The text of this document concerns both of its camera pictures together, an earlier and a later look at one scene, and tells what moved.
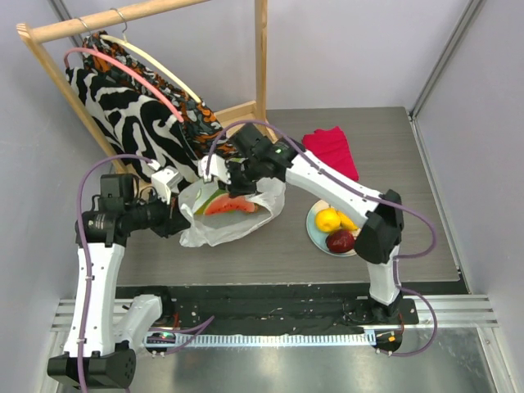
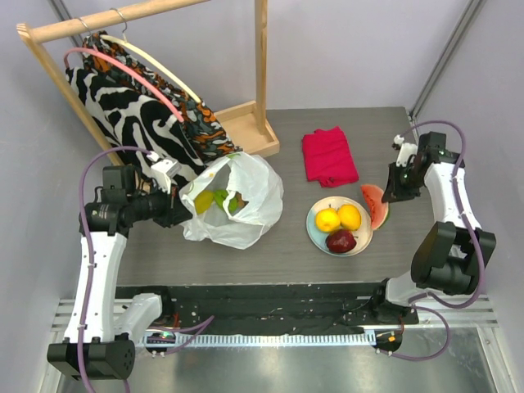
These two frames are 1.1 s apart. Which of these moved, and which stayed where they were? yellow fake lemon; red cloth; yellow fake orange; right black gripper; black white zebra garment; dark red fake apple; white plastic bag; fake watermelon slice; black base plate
Moved: fake watermelon slice; right black gripper; white plastic bag
Stayed: yellow fake orange; yellow fake lemon; black white zebra garment; red cloth; dark red fake apple; black base plate
